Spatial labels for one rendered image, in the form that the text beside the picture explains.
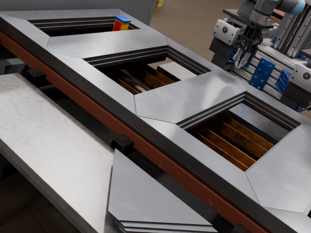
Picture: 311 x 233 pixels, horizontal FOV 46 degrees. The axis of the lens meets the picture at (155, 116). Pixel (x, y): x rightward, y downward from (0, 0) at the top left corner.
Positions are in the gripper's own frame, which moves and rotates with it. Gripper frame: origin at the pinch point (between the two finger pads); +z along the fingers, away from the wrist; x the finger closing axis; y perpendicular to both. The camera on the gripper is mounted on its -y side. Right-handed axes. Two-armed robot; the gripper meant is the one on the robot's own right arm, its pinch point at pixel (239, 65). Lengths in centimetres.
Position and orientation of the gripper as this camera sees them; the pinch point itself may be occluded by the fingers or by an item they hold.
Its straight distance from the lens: 168.3
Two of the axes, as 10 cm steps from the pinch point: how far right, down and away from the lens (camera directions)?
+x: 7.4, 5.3, -4.1
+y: -5.9, 2.4, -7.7
